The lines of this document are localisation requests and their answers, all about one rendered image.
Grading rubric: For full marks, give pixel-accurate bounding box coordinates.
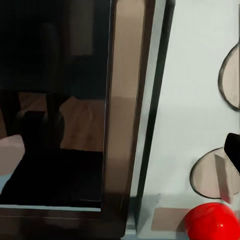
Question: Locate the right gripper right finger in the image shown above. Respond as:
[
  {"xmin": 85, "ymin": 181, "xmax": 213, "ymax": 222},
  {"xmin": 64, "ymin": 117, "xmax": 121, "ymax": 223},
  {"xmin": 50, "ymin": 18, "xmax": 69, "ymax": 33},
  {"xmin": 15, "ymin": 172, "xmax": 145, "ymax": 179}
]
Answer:
[{"xmin": 224, "ymin": 133, "xmax": 240, "ymax": 173}]

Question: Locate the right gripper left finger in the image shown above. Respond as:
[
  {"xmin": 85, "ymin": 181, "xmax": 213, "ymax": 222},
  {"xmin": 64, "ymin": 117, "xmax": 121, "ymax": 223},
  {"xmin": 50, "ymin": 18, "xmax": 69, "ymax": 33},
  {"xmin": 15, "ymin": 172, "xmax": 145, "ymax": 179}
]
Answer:
[{"xmin": 0, "ymin": 133, "xmax": 26, "ymax": 193}]

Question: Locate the microwave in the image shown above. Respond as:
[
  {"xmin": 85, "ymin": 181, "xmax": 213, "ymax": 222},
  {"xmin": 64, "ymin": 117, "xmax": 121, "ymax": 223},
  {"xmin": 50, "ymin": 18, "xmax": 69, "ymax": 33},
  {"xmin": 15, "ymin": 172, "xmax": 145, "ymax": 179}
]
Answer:
[{"xmin": 0, "ymin": 0, "xmax": 240, "ymax": 240}]

